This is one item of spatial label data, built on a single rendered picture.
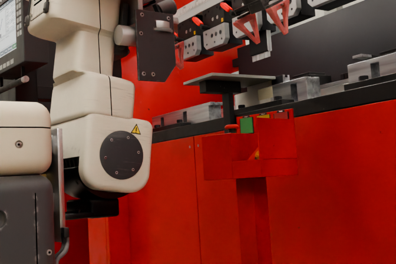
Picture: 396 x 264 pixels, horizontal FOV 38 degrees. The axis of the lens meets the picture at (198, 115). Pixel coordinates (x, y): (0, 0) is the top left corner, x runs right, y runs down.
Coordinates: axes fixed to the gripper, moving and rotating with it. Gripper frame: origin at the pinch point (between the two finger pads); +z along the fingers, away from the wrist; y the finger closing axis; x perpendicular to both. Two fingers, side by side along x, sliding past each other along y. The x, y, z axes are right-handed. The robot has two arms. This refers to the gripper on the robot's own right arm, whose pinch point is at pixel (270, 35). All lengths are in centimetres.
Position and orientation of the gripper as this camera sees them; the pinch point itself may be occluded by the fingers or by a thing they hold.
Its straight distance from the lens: 140.2
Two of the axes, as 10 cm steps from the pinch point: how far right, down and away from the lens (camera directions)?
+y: -5.9, 1.3, 8.0
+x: -6.9, 4.3, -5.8
